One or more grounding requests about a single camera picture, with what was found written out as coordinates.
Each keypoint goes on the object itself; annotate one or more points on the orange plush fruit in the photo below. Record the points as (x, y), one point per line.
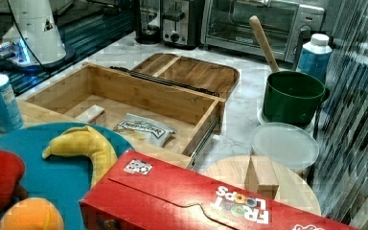
(32, 214)

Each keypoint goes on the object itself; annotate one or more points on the small white red box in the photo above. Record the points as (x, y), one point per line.
(95, 115)

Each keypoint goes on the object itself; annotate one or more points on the blue shaker white cap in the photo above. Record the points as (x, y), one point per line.
(10, 116)

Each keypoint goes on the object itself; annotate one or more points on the bamboo wooden drawer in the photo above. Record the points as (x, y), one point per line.
(193, 114)

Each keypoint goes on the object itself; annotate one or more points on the jar with round wooden lid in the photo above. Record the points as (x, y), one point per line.
(258, 174)

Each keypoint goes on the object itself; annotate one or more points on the black silver slot toaster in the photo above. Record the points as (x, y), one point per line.
(181, 22)

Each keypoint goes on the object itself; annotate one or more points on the green plastic pot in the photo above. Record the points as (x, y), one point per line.
(292, 97)

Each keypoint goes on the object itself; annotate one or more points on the wooden pestle handle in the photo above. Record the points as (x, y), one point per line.
(259, 33)

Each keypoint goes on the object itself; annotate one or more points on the white snack packet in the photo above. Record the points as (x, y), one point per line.
(145, 129)

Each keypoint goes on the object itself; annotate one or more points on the yellow plush banana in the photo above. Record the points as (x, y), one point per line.
(84, 141)

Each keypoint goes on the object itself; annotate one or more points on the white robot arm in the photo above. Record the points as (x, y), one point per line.
(33, 42)

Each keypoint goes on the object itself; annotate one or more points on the blue bottle white cap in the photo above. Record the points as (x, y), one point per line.
(315, 56)

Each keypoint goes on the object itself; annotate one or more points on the red Froot Loops box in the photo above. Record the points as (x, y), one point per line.
(144, 193)

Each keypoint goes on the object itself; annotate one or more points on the dark wooden serving tray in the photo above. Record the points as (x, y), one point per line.
(208, 77)

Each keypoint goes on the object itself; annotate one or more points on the silver toaster oven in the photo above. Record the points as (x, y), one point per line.
(230, 24)

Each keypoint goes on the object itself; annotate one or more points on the clear jar white lid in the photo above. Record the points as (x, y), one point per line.
(288, 145)

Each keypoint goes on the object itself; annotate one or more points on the teal round plate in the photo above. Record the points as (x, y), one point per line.
(63, 181)

